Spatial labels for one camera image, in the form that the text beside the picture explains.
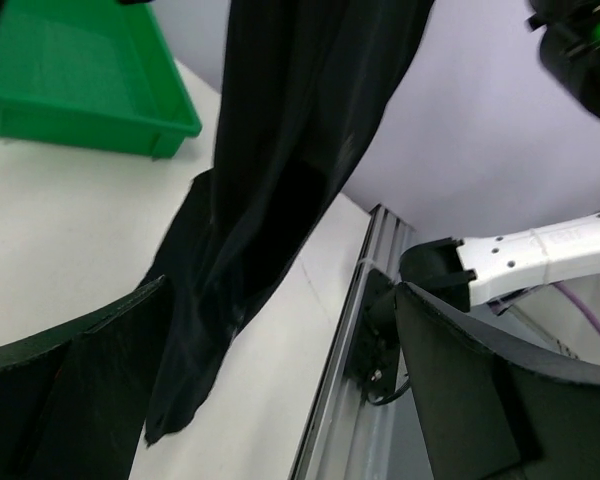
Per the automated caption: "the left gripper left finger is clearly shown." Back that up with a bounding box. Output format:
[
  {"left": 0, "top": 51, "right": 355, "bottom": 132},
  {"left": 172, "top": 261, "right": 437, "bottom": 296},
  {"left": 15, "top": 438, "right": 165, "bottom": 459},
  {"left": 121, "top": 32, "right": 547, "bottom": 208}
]
[{"left": 0, "top": 278, "right": 173, "bottom": 479}]

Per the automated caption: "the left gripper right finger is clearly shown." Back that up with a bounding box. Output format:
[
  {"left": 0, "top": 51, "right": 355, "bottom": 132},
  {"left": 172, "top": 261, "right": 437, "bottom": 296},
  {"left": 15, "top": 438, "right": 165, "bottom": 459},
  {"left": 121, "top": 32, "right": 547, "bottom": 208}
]
[{"left": 395, "top": 283, "right": 600, "bottom": 479}]

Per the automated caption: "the black bra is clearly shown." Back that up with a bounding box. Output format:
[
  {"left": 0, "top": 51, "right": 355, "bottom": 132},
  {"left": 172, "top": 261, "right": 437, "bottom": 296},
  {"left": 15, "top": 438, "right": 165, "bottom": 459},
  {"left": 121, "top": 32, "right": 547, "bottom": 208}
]
[{"left": 145, "top": 1, "right": 432, "bottom": 444}]

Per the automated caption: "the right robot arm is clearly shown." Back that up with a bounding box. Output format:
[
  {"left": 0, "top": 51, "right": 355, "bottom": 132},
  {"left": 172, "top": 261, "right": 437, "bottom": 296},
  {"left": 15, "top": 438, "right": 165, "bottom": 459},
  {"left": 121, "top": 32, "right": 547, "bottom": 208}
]
[{"left": 400, "top": 1, "right": 600, "bottom": 312}]

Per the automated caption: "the green plastic tray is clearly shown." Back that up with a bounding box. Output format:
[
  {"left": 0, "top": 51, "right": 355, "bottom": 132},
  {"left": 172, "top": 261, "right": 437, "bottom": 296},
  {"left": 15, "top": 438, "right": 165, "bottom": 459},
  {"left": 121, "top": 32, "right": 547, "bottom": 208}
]
[{"left": 0, "top": 0, "right": 202, "bottom": 158}]

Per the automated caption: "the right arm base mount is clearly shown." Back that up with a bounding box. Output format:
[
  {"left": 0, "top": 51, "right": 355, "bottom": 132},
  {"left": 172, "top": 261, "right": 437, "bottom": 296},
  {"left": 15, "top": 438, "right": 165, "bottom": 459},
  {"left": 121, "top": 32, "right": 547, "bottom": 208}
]
[{"left": 344, "top": 269, "right": 410, "bottom": 406}]

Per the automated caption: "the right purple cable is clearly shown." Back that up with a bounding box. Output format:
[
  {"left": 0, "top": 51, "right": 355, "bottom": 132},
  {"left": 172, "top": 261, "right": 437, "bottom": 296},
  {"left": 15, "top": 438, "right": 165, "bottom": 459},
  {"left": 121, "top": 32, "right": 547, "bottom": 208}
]
[{"left": 554, "top": 279, "right": 600, "bottom": 359}]

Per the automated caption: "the aluminium frame rail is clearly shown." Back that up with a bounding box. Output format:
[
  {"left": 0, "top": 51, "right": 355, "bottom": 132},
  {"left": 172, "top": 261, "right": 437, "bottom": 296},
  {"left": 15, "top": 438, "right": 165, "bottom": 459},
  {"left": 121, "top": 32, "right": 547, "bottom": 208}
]
[{"left": 289, "top": 205, "right": 414, "bottom": 479}]

